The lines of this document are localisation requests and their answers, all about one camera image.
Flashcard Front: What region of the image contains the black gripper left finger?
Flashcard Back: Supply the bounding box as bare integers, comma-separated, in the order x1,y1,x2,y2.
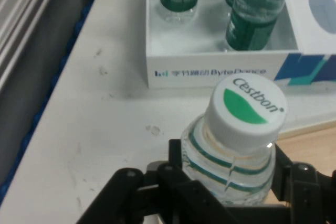
76,138,227,224

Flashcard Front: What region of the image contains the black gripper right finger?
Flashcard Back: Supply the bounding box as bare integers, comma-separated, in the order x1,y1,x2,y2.
269,145,336,224

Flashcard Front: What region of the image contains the white and blue cardboard box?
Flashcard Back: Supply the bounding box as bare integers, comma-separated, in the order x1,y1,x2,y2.
145,0,336,90

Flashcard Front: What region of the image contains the horizontal aluminium rail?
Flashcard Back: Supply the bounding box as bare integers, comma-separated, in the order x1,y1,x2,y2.
0,0,65,89

